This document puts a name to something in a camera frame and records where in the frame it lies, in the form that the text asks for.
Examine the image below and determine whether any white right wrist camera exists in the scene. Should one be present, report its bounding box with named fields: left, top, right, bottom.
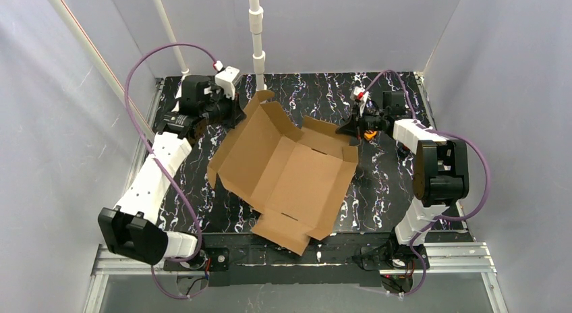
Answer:
left=350, top=86, right=369, bottom=104

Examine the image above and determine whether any aluminium rail frame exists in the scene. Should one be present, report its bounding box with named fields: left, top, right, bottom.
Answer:
left=84, top=235, right=508, bottom=312

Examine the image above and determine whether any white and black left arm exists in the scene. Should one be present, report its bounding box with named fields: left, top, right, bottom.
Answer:
left=98, top=67, right=246, bottom=265

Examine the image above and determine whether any white pvc pipe frame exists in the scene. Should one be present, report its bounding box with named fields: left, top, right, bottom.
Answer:
left=23, top=0, right=246, bottom=145

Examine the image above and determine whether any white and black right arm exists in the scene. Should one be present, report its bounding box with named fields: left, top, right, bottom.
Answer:
left=336, top=87, right=469, bottom=247

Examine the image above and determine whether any yellow tape measure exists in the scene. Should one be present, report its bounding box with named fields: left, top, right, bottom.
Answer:
left=363, top=130, right=378, bottom=141

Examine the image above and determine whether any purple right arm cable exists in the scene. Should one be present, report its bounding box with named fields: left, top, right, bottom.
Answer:
left=364, top=69, right=492, bottom=298

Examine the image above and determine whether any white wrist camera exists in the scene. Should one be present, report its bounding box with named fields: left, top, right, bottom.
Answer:
left=213, top=60, right=242, bottom=100
left=350, top=86, right=369, bottom=104

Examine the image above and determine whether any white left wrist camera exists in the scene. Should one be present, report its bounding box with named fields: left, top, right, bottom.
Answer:
left=213, top=60, right=242, bottom=100

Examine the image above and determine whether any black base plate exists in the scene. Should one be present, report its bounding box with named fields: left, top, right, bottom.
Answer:
left=164, top=232, right=430, bottom=291

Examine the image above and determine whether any brown cardboard box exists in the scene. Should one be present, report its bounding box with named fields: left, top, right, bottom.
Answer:
left=207, top=90, right=359, bottom=255

